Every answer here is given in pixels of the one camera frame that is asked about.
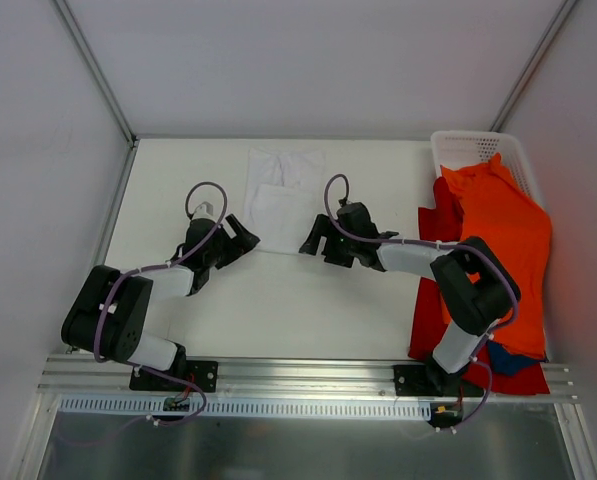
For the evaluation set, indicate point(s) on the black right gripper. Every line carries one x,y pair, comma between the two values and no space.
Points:
331,245

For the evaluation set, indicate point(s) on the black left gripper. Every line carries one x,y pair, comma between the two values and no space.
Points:
226,242

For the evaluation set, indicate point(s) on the white t shirt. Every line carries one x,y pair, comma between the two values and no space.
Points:
282,197

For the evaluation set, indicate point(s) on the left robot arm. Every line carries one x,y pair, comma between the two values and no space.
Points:
108,315

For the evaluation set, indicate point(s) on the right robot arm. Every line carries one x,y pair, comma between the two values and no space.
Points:
476,289

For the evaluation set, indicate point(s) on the red t shirt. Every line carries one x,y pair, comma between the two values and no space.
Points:
443,222

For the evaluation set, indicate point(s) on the white plastic basket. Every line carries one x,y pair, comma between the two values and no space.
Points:
455,149

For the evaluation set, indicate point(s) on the orange t shirt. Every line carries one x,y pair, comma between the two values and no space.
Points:
518,231

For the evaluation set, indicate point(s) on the blue t shirt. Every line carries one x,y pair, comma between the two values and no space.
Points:
508,364

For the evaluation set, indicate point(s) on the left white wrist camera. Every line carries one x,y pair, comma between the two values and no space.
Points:
204,210

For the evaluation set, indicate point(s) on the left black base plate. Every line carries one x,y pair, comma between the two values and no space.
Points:
203,374

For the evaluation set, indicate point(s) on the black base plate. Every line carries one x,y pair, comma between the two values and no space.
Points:
412,380
203,374

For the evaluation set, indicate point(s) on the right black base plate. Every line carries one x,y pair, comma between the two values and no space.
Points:
412,380

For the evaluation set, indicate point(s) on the aluminium mounting rail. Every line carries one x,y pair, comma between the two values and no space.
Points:
238,377

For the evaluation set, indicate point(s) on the white slotted cable duct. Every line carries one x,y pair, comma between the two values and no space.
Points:
254,408

